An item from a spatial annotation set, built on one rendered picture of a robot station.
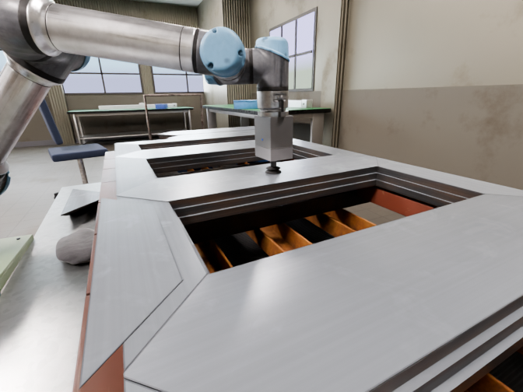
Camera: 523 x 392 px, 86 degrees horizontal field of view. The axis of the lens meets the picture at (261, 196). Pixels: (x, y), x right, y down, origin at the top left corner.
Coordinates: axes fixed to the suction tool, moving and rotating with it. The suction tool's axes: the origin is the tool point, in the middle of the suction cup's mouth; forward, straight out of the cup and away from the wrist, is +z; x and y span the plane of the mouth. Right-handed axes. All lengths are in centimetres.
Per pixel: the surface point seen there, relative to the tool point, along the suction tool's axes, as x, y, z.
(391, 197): -27.6, -15.2, 6.9
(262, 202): 8.7, -10.2, 2.7
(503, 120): -230, 48, 3
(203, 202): 21.5, -8.6, 0.6
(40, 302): 54, -2, 17
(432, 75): -235, 114, -34
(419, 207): -27.4, -23.5, 6.7
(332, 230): -14.6, -7.8, 16.7
